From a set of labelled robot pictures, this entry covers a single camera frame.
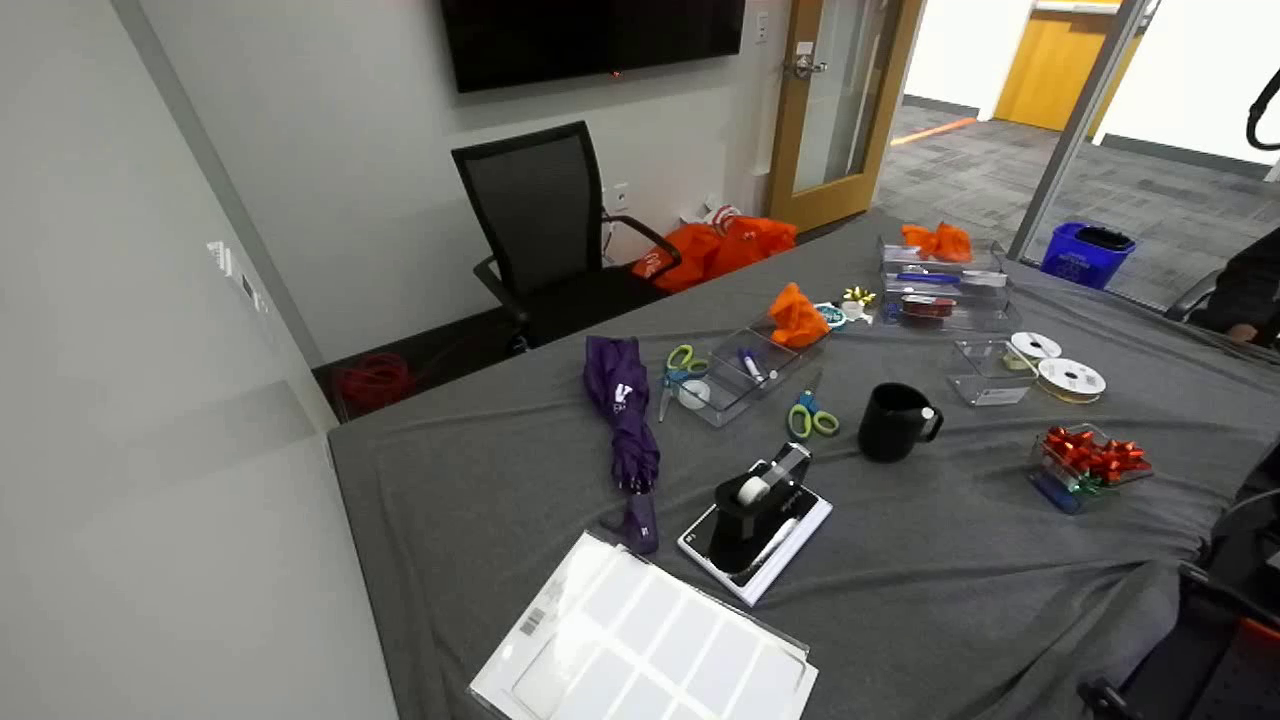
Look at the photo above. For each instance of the orange cloth on table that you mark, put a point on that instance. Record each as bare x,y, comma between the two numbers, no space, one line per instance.
793,320

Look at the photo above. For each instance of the wooden glass door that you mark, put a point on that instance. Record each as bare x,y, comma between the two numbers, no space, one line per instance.
843,81

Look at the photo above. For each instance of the clear plastic tray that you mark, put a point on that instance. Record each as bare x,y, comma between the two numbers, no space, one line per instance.
740,368

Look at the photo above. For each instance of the box of red bows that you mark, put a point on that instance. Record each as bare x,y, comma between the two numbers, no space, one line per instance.
1077,465

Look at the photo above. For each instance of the black office chair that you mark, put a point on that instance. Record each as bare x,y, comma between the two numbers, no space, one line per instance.
543,212

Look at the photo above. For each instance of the green blue scissors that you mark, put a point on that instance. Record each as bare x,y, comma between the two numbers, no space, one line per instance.
806,416

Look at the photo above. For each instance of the white orange tape roll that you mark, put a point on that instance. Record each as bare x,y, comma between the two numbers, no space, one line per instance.
1069,379

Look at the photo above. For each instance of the orange cloth on box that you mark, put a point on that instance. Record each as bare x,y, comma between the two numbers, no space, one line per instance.
944,243

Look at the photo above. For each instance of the orange bag on floor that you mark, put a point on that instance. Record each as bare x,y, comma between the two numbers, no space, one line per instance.
713,249

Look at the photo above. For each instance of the black tape dispenser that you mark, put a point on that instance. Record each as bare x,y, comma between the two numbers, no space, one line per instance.
754,507

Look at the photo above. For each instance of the yellow blue scissors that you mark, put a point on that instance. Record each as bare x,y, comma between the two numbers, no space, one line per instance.
850,309

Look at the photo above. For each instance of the blue recycling bin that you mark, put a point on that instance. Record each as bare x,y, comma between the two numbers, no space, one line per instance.
1087,252

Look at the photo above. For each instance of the grey tablecloth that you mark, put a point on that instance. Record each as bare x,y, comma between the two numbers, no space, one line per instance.
936,590

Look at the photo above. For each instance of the clear organizer box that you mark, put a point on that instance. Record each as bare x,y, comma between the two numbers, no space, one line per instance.
943,293

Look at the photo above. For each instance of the purple folded umbrella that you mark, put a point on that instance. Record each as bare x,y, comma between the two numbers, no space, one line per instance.
619,391

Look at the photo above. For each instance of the white label sheets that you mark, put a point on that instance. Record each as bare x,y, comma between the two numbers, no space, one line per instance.
614,639

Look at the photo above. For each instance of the black mug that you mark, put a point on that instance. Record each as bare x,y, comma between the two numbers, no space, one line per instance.
893,422

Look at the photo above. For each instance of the wall television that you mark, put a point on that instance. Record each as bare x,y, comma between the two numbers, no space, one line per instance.
526,43

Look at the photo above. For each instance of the small clear plastic box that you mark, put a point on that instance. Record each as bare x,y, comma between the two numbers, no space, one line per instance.
981,379

